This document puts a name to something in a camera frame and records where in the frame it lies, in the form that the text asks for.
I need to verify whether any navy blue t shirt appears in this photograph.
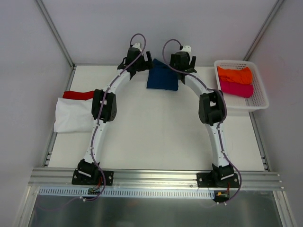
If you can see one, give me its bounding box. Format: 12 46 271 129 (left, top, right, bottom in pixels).
146 59 178 91

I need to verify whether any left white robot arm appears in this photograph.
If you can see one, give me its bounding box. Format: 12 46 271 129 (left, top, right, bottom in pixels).
71 43 153 186

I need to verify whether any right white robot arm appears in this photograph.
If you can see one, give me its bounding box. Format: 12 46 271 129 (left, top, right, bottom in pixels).
169 51 234 188

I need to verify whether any orange t shirt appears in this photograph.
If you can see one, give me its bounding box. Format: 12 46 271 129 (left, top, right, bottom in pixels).
217 67 253 85

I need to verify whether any pink t shirt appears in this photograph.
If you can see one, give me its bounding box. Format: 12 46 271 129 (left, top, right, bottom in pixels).
219 79 254 98

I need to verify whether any folded red t shirt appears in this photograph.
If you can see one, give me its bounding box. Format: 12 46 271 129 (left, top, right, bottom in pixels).
62 91 94 101

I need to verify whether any folded white t shirt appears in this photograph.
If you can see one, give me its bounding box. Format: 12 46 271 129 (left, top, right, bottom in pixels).
53 98 93 133

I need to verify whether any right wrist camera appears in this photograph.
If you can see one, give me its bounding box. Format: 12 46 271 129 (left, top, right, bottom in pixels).
180 45 192 53

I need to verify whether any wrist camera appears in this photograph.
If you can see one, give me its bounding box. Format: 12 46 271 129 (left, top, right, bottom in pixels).
131 42 142 51
180 45 192 53

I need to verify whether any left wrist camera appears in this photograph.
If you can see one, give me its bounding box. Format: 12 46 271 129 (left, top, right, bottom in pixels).
131 42 142 51

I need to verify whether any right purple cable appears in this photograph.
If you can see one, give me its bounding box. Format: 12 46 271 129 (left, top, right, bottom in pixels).
162 39 243 205

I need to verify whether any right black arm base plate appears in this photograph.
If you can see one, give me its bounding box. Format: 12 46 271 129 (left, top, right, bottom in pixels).
196 171 240 188

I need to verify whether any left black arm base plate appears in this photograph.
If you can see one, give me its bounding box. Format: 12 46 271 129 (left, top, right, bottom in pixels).
71 169 114 186

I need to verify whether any aluminium mounting rail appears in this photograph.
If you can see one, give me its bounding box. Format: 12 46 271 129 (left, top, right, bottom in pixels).
28 167 285 191

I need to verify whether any white slotted cable duct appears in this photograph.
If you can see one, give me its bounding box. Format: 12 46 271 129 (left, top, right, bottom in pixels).
38 186 215 199

